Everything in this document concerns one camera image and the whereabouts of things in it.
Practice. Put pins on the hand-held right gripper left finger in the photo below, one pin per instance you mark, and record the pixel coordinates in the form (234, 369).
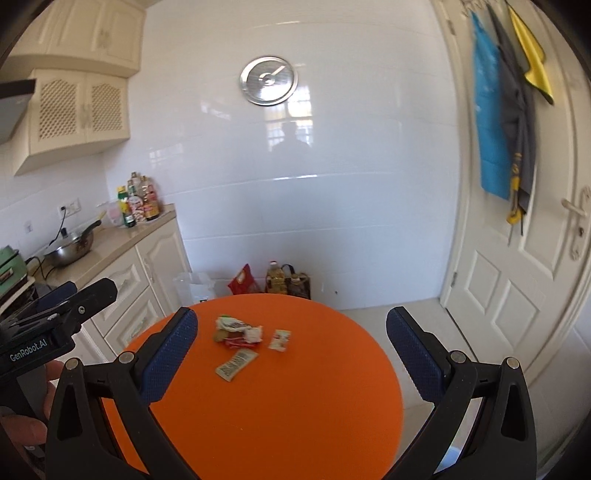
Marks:
(171, 350)

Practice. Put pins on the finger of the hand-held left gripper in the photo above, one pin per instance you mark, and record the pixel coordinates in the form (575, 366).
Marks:
(97, 295)
(55, 295)

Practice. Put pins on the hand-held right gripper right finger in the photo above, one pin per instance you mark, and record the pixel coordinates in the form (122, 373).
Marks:
(415, 355)

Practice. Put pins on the person's left hand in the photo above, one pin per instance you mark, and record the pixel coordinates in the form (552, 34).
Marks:
(18, 434)

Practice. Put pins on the cream base cabinet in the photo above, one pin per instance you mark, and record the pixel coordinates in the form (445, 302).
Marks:
(138, 277)

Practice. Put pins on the metal wok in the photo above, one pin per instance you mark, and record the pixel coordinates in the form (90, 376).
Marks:
(69, 251)

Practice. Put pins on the green kitchen appliance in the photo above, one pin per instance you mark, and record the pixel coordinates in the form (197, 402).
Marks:
(8, 267)

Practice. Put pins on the clear plastic container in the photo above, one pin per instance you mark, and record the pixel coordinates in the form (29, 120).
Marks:
(196, 288)

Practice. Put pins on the crumpled snack wrapper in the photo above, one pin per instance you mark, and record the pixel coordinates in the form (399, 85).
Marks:
(235, 326)

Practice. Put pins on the red wrapper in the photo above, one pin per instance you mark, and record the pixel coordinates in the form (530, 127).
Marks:
(240, 344)

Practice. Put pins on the pink plastic bag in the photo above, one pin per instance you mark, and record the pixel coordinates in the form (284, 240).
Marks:
(114, 214)

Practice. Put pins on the green bottle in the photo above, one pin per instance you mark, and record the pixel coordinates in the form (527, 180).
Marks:
(125, 210)

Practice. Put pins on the white panelled door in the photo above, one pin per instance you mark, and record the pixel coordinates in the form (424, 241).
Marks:
(485, 286)

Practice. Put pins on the red white label bottle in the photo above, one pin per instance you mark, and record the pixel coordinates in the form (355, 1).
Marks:
(136, 205)

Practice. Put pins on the red bag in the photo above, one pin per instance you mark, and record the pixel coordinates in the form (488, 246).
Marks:
(244, 281)

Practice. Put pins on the dark sauce bottle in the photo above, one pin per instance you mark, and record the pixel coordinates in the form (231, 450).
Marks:
(150, 203)

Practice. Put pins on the small white packet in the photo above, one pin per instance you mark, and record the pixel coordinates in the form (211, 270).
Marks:
(280, 340)

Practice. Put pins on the cooking oil bottle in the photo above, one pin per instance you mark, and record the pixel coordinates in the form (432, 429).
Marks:
(276, 279)

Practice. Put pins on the orange round table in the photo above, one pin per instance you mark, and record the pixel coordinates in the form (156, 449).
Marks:
(286, 415)

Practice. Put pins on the range hood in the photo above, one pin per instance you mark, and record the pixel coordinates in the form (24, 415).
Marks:
(14, 110)

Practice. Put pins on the grey apron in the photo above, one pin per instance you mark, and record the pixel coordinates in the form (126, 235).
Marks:
(519, 138)

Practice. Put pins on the blue apron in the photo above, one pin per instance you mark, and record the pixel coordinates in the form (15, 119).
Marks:
(491, 115)

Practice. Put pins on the round metal vent cover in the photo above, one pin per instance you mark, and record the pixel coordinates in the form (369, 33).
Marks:
(268, 81)

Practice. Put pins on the yellow cloth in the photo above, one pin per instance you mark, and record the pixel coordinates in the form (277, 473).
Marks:
(533, 55)

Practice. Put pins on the over-door hook rack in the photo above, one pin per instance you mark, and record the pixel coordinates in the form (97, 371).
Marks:
(478, 4)

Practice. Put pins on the wall socket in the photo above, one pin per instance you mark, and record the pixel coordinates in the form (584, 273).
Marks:
(70, 207)

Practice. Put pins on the cream lattice wall cabinet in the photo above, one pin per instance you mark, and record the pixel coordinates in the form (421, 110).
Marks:
(69, 115)

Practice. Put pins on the cream plain wall cabinet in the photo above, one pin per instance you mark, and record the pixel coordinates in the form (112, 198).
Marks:
(92, 32)

